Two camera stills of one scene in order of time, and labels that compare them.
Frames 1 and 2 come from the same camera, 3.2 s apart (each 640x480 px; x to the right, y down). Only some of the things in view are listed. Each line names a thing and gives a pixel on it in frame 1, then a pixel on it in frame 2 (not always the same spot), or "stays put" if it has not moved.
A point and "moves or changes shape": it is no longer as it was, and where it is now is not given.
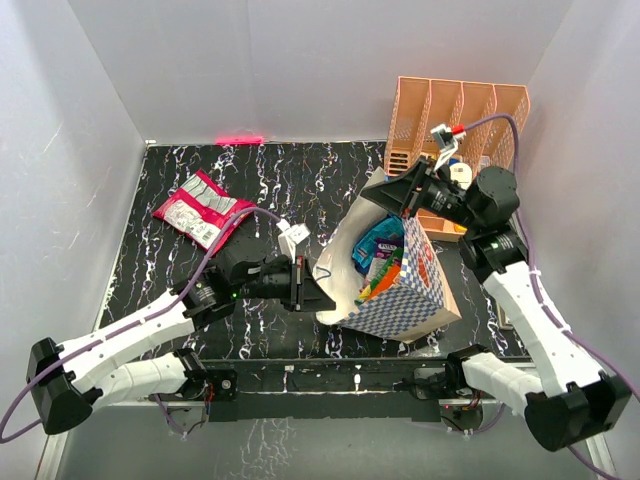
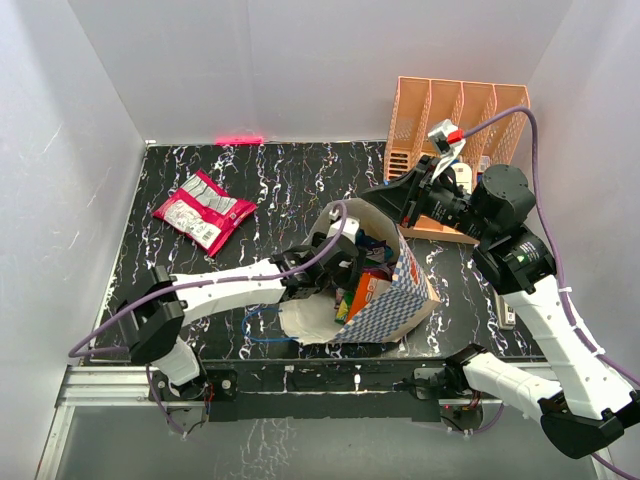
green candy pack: [396, 253] to [343, 308]
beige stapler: [502, 318] stays put
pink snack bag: [201, 209] stays put
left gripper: [314, 298] to [347, 277]
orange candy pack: [385, 281] to [369, 287]
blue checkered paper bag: [422, 301] moves or changes shape
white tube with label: [461, 174] stays put
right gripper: [396, 194] stays put
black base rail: [330, 391] stays put
